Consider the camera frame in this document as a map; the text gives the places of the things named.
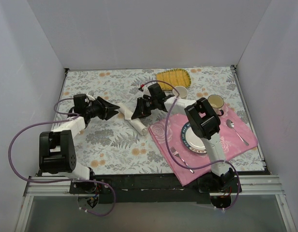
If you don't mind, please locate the yellow woven bamboo tray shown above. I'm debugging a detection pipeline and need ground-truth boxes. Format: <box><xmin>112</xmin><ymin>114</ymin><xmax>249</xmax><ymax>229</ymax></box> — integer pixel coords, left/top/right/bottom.
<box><xmin>156</xmin><ymin>69</ymin><xmax>192</xmax><ymax>88</ymax></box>

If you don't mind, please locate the floral tablecloth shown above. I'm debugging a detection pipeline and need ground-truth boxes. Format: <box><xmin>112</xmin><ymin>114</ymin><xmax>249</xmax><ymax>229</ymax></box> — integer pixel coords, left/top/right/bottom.
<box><xmin>42</xmin><ymin>67</ymin><xmax>265</xmax><ymax>176</ymax></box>

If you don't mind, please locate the silver fork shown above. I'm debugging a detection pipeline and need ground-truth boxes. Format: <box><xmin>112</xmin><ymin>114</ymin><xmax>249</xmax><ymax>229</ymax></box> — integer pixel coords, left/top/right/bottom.
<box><xmin>170</xmin><ymin>146</ymin><xmax>190</xmax><ymax>168</ymax></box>

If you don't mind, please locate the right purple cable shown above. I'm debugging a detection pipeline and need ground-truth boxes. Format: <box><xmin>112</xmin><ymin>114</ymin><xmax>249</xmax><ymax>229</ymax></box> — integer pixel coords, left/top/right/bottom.
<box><xmin>141</xmin><ymin>81</ymin><xmax>242</xmax><ymax>211</ymax></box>

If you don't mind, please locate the pink rose placemat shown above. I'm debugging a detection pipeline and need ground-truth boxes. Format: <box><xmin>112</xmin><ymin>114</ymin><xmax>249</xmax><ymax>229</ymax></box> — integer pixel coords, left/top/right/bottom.
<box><xmin>149</xmin><ymin>104</ymin><xmax>258</xmax><ymax>186</ymax></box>

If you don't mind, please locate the cream enamel mug dark rim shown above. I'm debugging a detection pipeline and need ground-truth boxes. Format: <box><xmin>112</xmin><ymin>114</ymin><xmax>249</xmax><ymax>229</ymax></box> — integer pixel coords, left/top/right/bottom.
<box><xmin>208</xmin><ymin>94</ymin><xmax>224</xmax><ymax>116</ymax></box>

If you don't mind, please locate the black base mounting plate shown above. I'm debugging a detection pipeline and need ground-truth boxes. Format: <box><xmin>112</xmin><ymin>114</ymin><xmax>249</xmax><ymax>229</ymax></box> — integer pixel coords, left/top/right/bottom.
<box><xmin>69</xmin><ymin>173</ymin><xmax>241</xmax><ymax>205</ymax></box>

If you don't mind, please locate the white cloth napkin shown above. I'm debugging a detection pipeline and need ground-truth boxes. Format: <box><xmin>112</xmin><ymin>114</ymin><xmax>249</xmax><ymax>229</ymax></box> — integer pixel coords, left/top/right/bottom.
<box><xmin>118</xmin><ymin>102</ymin><xmax>148</xmax><ymax>136</ymax></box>

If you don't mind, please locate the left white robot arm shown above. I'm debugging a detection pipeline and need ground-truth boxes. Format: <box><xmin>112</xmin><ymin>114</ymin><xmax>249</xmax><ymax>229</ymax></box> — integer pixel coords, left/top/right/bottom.
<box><xmin>39</xmin><ymin>94</ymin><xmax>120</xmax><ymax>193</ymax></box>

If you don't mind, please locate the yellow-green mug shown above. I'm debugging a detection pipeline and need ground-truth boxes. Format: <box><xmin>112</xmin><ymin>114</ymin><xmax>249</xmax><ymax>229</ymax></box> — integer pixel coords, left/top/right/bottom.
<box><xmin>173</xmin><ymin>86</ymin><xmax>188</xmax><ymax>99</ymax></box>

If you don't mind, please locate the white plate blue rim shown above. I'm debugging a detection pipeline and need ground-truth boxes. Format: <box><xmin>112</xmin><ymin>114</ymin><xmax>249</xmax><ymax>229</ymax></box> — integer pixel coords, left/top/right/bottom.
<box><xmin>180</xmin><ymin>122</ymin><xmax>207</xmax><ymax>155</ymax></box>

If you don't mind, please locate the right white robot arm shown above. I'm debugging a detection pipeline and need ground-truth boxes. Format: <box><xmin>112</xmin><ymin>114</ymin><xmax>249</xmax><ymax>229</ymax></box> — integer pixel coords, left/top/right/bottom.
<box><xmin>131</xmin><ymin>81</ymin><xmax>239</xmax><ymax>192</ymax></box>

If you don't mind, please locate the silver spoon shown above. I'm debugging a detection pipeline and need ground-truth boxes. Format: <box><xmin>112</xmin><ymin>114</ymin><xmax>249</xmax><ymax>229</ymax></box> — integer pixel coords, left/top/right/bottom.
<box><xmin>226</xmin><ymin>119</ymin><xmax>249</xmax><ymax>146</ymax></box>

